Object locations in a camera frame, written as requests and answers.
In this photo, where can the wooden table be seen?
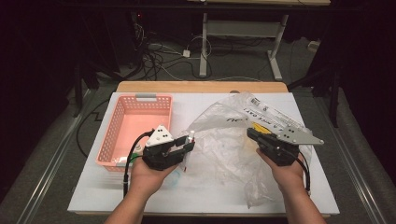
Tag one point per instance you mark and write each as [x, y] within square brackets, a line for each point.
[202, 87]

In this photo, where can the black stand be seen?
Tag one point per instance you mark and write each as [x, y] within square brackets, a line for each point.
[78, 90]
[334, 93]

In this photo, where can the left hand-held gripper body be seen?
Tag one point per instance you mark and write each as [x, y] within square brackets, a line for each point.
[160, 137]

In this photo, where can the white board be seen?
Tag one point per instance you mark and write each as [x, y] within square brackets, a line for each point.
[186, 105]

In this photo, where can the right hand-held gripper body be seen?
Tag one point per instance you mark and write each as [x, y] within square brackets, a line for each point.
[295, 137]

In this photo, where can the white power strip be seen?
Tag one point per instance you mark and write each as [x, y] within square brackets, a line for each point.
[313, 46]

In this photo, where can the pink plastic basket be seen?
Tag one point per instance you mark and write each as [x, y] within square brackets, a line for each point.
[137, 118]

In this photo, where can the metal floor rail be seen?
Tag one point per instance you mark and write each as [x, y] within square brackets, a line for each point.
[358, 180]
[53, 161]

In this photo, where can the white power adapter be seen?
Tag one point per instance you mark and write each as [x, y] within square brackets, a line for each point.
[186, 53]

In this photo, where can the clear plastic smiley bag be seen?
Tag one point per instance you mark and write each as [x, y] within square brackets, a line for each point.
[224, 146]

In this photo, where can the person's left hand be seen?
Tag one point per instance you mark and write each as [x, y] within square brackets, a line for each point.
[146, 180]

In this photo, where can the person's right hand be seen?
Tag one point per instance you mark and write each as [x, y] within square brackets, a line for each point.
[288, 177]

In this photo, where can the white legged desk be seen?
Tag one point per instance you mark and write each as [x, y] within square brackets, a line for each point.
[243, 28]

